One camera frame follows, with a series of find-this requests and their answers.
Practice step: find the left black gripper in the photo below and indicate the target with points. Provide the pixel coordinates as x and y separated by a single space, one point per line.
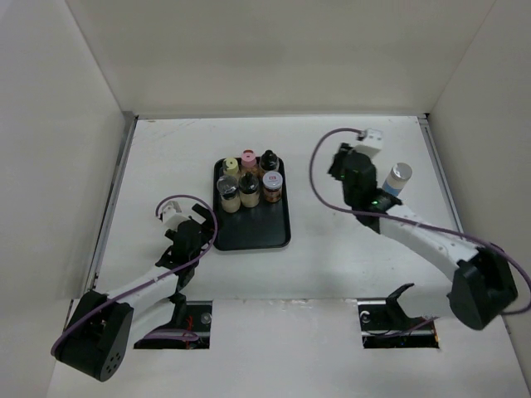
207 229

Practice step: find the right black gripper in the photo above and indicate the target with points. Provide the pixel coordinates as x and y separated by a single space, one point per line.
338 162

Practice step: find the grey cap pepper grinder bottle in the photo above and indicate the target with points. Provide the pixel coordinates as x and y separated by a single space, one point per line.
228 190

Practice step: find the yellow cap spice bottle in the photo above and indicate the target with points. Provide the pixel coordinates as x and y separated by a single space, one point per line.
231 173

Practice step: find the black cap grinder bottle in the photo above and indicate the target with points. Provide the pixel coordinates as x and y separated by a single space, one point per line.
249 187

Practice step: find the silver cap blue label bottle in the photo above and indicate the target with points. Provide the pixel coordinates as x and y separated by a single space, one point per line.
398 177

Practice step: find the red label spice jar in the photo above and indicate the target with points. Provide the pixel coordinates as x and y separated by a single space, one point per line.
272 184

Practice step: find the pink cap spice bottle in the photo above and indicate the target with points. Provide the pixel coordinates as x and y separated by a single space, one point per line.
249 163

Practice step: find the small black cap spice bottle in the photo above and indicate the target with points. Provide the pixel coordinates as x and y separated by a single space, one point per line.
269 162

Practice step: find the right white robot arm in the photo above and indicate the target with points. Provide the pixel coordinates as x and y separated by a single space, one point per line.
482 285

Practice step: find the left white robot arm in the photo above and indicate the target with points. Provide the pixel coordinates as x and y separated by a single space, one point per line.
149 309

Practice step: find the black rectangular plastic tray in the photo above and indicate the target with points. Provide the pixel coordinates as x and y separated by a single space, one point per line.
266 226

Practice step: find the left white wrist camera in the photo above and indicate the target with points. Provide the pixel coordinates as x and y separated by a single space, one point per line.
171 215

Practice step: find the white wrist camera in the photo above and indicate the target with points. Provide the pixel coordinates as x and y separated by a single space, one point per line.
171 215
370 142

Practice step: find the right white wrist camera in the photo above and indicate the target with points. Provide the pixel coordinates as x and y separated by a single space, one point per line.
370 142

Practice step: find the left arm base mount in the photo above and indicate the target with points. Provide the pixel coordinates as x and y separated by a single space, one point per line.
189 327

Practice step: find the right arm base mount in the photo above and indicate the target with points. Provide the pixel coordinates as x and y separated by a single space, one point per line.
384 324

